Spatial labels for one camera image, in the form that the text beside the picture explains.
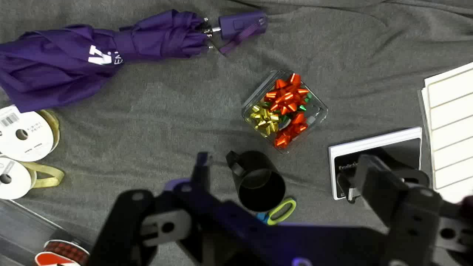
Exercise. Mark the clear plastic bow box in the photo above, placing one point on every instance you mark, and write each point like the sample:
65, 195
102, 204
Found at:
314, 115

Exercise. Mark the white label sheets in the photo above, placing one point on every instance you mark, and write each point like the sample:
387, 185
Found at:
452, 112

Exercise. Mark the small red gift bow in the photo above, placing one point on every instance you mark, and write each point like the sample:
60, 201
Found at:
292, 129

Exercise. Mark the red plaid ribbon spool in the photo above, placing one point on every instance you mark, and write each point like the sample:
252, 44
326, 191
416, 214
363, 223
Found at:
63, 251

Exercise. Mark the large red gift bow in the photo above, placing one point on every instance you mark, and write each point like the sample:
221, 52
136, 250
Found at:
286, 96

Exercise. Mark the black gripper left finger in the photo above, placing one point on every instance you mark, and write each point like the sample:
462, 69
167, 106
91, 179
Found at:
127, 231

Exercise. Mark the clear plastic tray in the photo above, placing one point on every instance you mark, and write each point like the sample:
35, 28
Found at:
23, 231

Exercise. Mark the white spool gold ribbon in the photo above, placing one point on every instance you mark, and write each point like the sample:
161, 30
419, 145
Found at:
11, 179

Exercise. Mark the gold gift bow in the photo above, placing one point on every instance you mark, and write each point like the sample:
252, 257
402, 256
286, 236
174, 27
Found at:
264, 120

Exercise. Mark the gray tablecloth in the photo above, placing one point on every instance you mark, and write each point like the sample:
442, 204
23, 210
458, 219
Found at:
147, 123

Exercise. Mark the black cup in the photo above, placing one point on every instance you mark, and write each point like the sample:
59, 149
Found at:
258, 182

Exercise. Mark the white flat box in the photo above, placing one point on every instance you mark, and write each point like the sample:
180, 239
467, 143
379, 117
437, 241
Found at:
374, 140

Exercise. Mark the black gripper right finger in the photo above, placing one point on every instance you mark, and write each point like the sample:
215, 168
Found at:
413, 216

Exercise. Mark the white tape rolls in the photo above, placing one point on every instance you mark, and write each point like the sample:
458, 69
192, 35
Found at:
23, 134

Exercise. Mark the black tape dispenser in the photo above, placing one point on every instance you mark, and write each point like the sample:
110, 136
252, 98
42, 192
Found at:
344, 164

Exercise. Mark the purple folded umbrella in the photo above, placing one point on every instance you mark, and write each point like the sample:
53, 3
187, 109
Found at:
59, 64

